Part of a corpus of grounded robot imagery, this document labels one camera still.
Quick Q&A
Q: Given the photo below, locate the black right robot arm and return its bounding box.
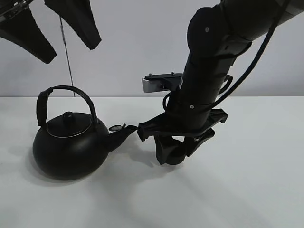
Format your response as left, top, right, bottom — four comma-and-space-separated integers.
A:
137, 0, 304, 165

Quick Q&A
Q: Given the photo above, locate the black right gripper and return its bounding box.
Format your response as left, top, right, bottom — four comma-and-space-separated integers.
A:
137, 94, 228, 165

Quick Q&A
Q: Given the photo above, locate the black round teapot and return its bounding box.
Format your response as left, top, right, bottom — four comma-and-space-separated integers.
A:
33, 85, 137, 181

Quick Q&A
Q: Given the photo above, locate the small black teacup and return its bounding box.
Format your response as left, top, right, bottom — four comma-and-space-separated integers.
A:
165, 143, 187, 165

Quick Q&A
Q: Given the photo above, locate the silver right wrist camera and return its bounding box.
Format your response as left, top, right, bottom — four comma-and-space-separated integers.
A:
142, 72, 183, 93

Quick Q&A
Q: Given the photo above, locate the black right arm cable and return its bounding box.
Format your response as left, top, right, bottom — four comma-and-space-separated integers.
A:
209, 0, 292, 112

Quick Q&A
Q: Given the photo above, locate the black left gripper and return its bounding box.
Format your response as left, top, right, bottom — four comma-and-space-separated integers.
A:
0, 0, 102, 64

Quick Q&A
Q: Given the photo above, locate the dark thin background pole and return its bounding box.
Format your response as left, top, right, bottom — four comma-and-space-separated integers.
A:
59, 16, 74, 86

